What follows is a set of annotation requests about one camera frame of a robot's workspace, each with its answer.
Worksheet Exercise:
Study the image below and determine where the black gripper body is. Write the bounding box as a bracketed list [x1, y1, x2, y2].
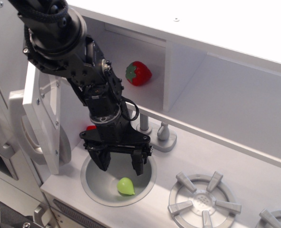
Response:
[80, 119, 152, 163]

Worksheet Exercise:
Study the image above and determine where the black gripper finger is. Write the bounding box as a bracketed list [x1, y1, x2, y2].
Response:
[131, 150, 146, 176]
[90, 151, 111, 171]

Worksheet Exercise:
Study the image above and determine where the white toy microwave door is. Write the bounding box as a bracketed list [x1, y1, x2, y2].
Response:
[9, 63, 71, 174]

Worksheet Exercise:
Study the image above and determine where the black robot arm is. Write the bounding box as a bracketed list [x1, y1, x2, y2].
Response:
[11, 0, 153, 175]

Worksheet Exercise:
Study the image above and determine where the red toy cup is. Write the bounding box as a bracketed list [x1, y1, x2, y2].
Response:
[86, 125, 96, 131]

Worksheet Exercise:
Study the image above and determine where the grey round toy sink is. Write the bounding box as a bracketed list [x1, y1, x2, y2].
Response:
[81, 153, 157, 207]

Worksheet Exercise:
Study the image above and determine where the grey toy faucet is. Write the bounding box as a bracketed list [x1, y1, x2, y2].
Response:
[136, 114, 177, 152]

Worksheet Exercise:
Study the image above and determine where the green toy pear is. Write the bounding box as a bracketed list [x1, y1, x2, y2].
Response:
[117, 177, 135, 195]

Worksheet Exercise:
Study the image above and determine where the red toy strawberry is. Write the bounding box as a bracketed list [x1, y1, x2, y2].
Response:
[125, 61, 152, 86]

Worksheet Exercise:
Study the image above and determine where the grey toy stove burner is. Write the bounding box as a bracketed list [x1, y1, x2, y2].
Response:
[168, 171, 242, 228]

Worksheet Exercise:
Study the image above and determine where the white toy kitchen cabinet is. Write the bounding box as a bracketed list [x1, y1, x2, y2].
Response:
[0, 0, 281, 228]

